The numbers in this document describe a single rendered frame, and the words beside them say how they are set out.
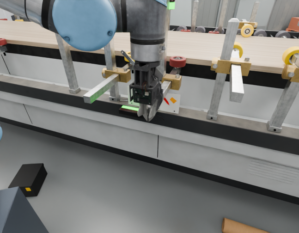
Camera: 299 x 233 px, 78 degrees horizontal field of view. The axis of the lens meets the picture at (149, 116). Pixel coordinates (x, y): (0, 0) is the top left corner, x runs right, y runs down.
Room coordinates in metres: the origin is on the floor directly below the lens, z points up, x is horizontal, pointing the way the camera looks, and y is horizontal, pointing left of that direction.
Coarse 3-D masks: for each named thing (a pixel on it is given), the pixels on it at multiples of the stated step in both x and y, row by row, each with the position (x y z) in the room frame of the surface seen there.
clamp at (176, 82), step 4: (164, 76) 0.77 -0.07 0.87; (168, 76) 0.77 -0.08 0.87; (172, 76) 0.77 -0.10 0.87; (180, 76) 0.77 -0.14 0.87; (164, 80) 0.75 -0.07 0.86; (168, 80) 0.75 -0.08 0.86; (172, 80) 0.74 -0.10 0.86; (176, 80) 0.74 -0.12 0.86; (180, 80) 0.75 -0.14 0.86; (172, 84) 0.74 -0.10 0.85; (176, 84) 0.73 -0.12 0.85; (180, 84) 0.76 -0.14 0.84; (172, 88) 0.74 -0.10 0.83; (176, 88) 0.73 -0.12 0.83
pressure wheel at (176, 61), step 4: (172, 56) 0.94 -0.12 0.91; (176, 56) 0.94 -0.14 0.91; (180, 56) 0.94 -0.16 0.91; (172, 60) 0.89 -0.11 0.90; (176, 60) 0.88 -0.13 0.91; (180, 60) 0.88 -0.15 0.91; (184, 60) 0.89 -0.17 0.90; (172, 64) 0.89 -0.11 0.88; (176, 64) 0.88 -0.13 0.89; (180, 64) 0.88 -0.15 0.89; (184, 64) 0.89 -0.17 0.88
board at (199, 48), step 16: (0, 32) 1.61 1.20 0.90; (16, 32) 1.61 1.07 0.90; (32, 32) 1.61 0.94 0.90; (48, 32) 1.61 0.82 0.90; (128, 32) 1.61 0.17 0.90; (176, 32) 1.61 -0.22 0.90; (192, 32) 1.61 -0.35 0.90; (128, 48) 1.13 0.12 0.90; (176, 48) 1.13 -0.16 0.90; (192, 48) 1.13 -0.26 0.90; (208, 48) 1.13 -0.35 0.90; (256, 48) 1.13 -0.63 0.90; (272, 48) 1.13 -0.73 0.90; (208, 64) 0.90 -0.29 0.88; (256, 64) 0.84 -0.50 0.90; (272, 64) 0.84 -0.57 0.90
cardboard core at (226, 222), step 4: (224, 220) 0.55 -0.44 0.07; (228, 220) 0.55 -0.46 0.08; (232, 220) 0.55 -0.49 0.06; (224, 224) 0.53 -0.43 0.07; (228, 224) 0.52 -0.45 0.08; (232, 224) 0.52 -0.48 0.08; (236, 224) 0.52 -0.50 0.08; (240, 224) 0.52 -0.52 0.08; (244, 224) 0.53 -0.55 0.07; (224, 228) 0.51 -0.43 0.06; (228, 228) 0.50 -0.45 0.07; (232, 228) 0.50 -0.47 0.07; (236, 228) 0.50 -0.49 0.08; (240, 228) 0.50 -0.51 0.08; (244, 228) 0.50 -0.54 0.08; (248, 228) 0.50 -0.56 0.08; (252, 228) 0.50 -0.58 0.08; (256, 228) 0.50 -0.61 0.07; (224, 232) 0.50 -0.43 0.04; (228, 232) 0.49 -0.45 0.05; (232, 232) 0.49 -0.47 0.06; (236, 232) 0.49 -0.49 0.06; (240, 232) 0.48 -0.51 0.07; (244, 232) 0.48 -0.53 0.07; (248, 232) 0.48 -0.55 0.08; (252, 232) 0.48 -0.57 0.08; (256, 232) 0.48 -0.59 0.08; (260, 232) 0.48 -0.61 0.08; (264, 232) 0.48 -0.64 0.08; (268, 232) 0.49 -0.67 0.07
